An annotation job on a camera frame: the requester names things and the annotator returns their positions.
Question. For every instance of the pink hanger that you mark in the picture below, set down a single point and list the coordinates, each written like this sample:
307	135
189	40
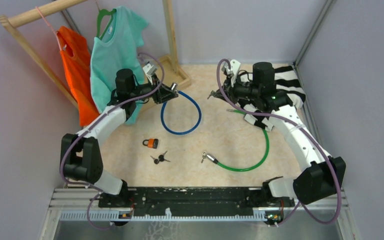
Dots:
55	33

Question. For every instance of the black white striped cloth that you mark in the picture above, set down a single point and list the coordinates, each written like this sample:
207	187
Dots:
289	92

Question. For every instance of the orange garment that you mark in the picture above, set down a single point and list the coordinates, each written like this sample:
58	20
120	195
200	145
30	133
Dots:
76	63

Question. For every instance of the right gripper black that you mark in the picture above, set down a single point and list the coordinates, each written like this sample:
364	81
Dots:
230	91

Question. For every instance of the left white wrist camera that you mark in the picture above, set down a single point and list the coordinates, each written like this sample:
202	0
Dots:
149	70

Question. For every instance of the teal t-shirt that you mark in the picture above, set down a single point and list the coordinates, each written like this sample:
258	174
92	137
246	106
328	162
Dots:
116	50

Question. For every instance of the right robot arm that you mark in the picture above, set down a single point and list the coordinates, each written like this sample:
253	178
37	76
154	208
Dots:
321	174

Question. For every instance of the green cable lock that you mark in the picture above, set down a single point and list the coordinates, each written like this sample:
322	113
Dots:
226	138

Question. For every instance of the wooden clothes rack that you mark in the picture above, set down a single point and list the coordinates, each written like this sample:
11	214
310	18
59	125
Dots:
81	16

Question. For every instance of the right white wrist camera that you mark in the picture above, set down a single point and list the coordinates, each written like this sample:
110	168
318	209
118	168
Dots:
231	69

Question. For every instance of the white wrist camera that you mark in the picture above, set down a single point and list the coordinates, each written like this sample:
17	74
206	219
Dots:
231	69
149	70

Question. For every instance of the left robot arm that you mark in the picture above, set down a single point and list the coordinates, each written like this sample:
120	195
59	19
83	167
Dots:
81	159

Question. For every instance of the blue cable lock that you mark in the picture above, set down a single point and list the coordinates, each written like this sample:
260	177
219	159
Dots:
181	117

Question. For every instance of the orange padlock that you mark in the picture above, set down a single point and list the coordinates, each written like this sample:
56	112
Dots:
152	143

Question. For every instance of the black keys bunch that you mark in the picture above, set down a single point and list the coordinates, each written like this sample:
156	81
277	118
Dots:
161	158

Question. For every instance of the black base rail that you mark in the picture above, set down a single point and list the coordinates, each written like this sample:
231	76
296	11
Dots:
192	201

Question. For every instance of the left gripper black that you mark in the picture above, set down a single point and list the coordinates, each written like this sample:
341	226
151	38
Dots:
164	93

